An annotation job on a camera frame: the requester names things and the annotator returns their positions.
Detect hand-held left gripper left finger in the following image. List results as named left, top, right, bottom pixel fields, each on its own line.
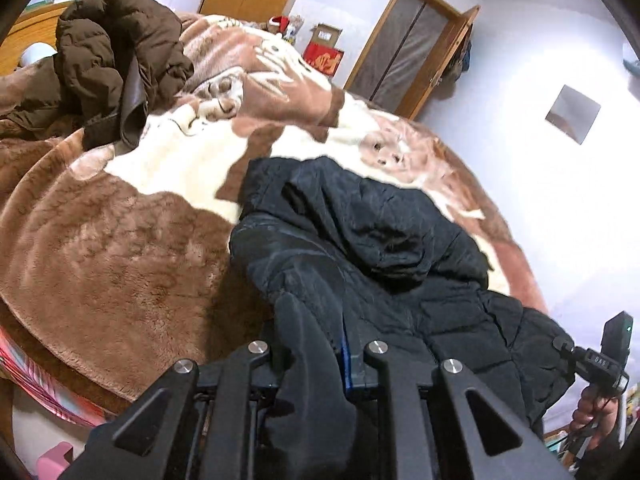
left=60, top=340, right=281, bottom=480

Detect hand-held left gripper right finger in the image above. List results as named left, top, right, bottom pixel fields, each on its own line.
left=339, top=330, right=576, bottom=480

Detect black puffer jacket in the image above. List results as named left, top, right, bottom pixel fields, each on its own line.
left=229, top=156, right=576, bottom=480

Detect person's right forearm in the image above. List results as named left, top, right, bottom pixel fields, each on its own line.
left=575, top=420, right=631, bottom=480

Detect person's right hand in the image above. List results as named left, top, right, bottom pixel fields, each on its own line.
left=575, top=394, right=623, bottom=441

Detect brown printed fleece blanket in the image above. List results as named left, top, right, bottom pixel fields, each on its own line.
left=0, top=12, right=548, bottom=411

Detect pink plastic item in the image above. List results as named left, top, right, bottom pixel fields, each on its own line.
left=37, top=440, right=76, bottom=480

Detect striped bedsheet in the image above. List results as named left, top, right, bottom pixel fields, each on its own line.
left=0, top=327, right=121, bottom=428

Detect red printed box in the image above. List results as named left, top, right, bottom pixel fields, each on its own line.
left=302, top=42, right=346, bottom=77

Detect hanging bags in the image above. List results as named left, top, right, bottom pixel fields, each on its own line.
left=440, top=35, right=473, bottom=86

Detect wooden screen door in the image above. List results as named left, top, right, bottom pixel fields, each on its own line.
left=344, top=0, right=482, bottom=121

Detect open cardboard box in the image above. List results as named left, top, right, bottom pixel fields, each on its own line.
left=309, top=22, right=343, bottom=48

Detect brown puffer jacket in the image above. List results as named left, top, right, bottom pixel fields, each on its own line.
left=0, top=0, right=196, bottom=151

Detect white round object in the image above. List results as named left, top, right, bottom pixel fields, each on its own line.
left=19, top=41, right=57, bottom=68

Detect wooden headboard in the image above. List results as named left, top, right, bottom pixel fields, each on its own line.
left=0, top=0, right=76, bottom=76

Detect grey wall panel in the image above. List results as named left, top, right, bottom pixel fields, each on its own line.
left=545, top=85, right=602, bottom=145

